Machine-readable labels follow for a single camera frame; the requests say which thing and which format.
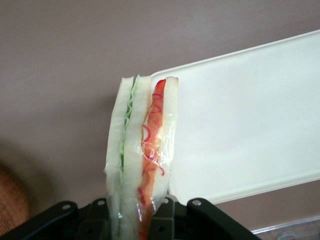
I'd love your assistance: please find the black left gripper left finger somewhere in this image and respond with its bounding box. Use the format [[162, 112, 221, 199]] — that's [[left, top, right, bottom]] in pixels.
[[0, 198, 113, 240]]

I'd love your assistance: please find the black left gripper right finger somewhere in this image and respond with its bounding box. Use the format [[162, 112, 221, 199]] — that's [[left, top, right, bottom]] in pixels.
[[148, 196, 262, 240]]

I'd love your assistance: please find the triangle sandwich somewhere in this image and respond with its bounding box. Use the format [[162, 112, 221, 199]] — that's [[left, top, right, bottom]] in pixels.
[[103, 74, 180, 240]]

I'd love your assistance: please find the brown wicker basket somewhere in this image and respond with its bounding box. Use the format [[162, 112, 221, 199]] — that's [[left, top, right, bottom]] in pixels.
[[0, 161, 30, 235]]

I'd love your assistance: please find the cream plastic tray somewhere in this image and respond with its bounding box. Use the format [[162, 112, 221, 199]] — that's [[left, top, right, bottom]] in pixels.
[[149, 29, 320, 205]]

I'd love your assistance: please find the clear acrylic bottle rack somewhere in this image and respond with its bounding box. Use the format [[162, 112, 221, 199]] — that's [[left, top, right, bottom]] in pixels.
[[249, 214, 320, 240]]

